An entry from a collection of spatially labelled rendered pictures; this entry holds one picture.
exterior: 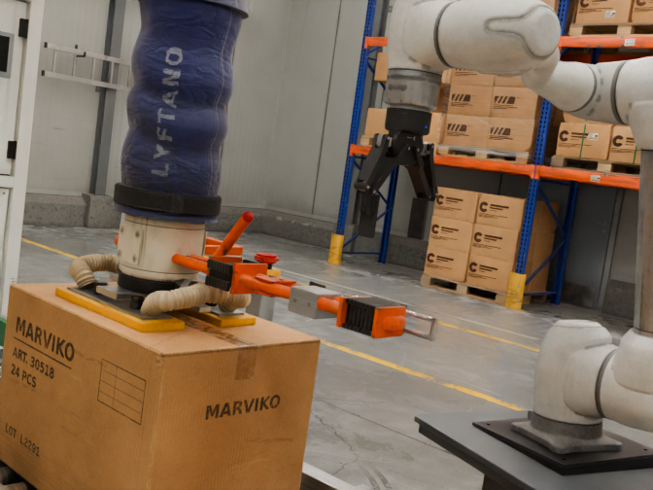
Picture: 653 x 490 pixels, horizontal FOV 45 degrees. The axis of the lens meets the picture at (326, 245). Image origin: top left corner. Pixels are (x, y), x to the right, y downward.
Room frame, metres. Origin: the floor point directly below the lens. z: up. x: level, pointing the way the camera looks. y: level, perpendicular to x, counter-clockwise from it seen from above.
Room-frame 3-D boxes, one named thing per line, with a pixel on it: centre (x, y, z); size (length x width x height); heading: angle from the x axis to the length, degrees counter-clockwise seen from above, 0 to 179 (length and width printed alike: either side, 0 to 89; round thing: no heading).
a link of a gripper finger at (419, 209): (1.38, -0.15, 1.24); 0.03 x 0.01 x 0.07; 48
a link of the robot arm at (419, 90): (1.33, -0.11, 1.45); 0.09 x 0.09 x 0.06
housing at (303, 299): (1.39, 0.01, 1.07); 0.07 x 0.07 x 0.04; 48
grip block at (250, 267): (1.54, 0.17, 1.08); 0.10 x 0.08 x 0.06; 138
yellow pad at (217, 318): (1.77, 0.29, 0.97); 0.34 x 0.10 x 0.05; 48
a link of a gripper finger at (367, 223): (1.28, -0.06, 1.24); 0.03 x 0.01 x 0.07; 48
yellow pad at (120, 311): (1.63, 0.41, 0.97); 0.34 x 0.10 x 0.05; 48
